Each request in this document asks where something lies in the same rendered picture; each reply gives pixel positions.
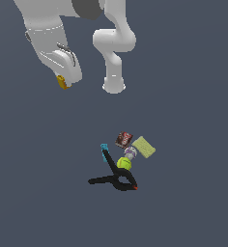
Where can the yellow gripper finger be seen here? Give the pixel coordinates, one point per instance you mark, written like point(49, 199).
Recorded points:
point(62, 82)

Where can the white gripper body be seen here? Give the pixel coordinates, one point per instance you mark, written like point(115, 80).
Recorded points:
point(63, 63)

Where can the teal marker pen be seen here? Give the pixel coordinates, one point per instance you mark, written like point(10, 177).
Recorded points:
point(104, 151)

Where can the dark red pudding box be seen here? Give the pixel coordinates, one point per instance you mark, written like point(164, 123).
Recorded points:
point(124, 139)

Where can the small white purple cup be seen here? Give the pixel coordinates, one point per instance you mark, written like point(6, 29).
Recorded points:
point(130, 152)

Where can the yellow-green tennis ball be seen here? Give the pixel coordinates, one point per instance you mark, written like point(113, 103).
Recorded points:
point(124, 163)

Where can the pale yellow sponge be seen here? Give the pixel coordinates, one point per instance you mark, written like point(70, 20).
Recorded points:
point(144, 147)

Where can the black spring clamp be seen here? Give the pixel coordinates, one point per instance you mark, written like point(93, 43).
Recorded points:
point(119, 178)

